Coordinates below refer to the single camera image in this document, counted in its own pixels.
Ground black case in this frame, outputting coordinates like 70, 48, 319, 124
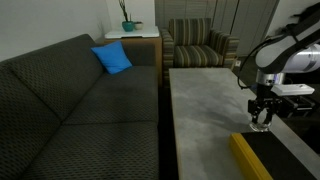
281, 95, 317, 119

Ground striped armchair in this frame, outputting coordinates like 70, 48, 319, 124
160, 17, 240, 88

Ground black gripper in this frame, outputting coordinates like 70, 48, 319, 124
247, 82, 285, 130

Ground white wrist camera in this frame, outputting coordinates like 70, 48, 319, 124
270, 83, 316, 97

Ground window blinds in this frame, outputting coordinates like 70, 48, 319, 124
154, 0, 218, 29

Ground grey coffee table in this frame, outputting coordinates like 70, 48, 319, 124
168, 67, 320, 180

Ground teal pot with plant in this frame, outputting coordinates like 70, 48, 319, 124
118, 0, 135, 33

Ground closet doors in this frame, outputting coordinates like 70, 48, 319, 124
213, 0, 280, 58

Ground blue cushion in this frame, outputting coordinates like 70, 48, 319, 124
90, 40, 133, 75

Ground black cable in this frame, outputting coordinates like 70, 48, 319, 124
236, 35, 288, 90

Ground dark grey sofa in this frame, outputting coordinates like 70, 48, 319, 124
0, 33, 160, 180

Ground black book with yellow spine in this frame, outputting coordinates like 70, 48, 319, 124
228, 130, 318, 180

